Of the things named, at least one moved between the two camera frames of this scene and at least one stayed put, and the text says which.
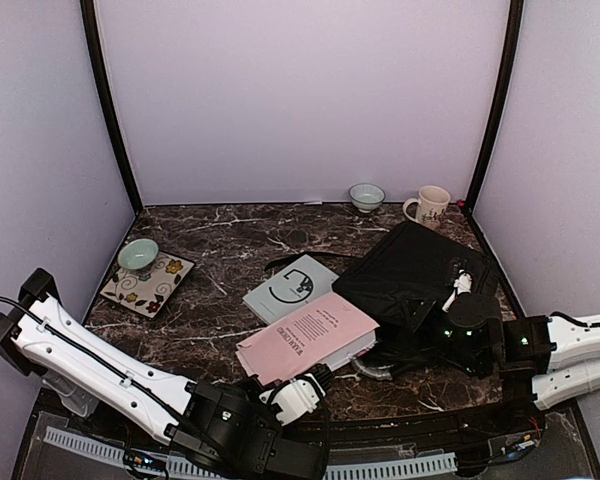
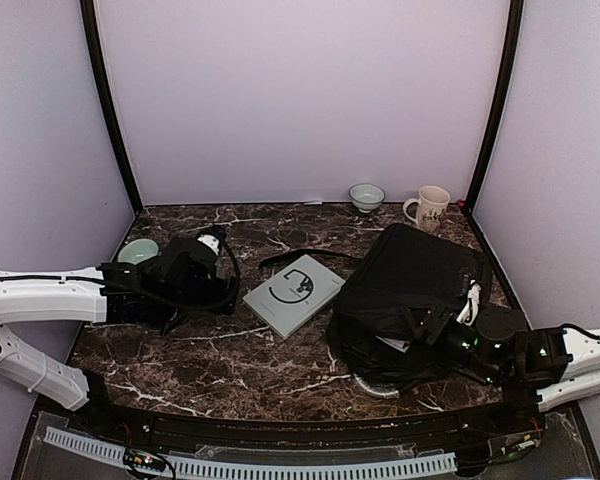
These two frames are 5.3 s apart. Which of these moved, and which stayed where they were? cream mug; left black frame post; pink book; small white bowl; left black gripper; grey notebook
Moved: left black gripper; pink book
Stayed: small white bowl; cream mug; grey notebook; left black frame post
